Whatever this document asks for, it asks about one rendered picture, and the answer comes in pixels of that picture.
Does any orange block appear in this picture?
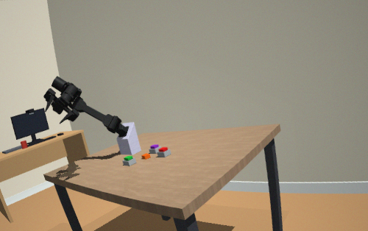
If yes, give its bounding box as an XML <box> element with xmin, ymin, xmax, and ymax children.
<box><xmin>141</xmin><ymin>154</ymin><xmax>150</xmax><ymax>160</ymax></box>

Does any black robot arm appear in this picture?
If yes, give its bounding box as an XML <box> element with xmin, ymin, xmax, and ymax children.
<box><xmin>51</xmin><ymin>77</ymin><xmax>129</xmax><ymax>137</ymax></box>

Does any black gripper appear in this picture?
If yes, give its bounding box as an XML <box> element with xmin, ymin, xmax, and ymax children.
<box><xmin>44</xmin><ymin>88</ymin><xmax>79</xmax><ymax>124</ymax></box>

